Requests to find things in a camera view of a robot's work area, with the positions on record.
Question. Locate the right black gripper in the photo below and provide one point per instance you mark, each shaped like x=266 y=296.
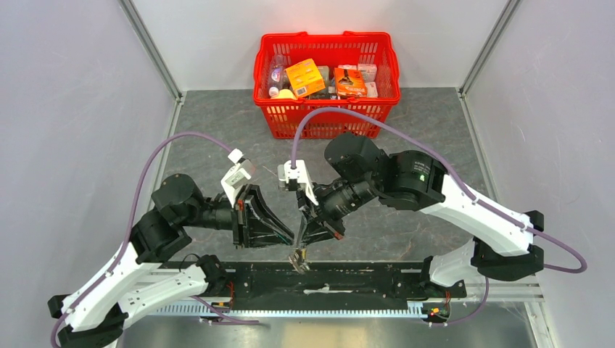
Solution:
x=331 y=227

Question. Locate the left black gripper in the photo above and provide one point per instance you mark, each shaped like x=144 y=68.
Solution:
x=283 y=233

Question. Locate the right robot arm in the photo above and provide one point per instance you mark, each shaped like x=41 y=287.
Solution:
x=501 y=245

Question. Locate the plastic bottle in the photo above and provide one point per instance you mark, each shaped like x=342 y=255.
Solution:
x=277 y=77

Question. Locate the orange black package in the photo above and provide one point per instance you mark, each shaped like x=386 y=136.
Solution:
x=349 y=83

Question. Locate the orange box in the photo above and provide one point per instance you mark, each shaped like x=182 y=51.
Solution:
x=305 y=78

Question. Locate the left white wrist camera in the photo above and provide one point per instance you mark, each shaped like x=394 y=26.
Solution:
x=240 y=173

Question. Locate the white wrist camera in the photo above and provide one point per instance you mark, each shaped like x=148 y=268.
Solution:
x=296 y=178
x=240 y=173

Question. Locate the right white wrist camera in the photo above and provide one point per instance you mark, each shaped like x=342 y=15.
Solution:
x=296 y=178

